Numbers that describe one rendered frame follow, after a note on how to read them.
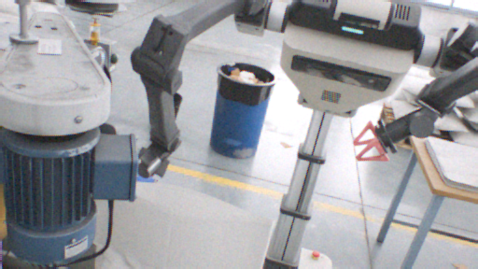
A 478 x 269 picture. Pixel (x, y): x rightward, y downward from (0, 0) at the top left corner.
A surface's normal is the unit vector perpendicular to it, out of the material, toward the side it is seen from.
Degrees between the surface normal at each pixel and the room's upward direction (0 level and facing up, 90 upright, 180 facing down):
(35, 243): 91
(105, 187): 90
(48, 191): 90
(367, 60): 40
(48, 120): 90
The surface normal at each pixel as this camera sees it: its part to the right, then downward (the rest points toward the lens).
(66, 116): 0.53, 0.47
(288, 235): -0.22, 0.40
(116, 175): 0.24, 0.47
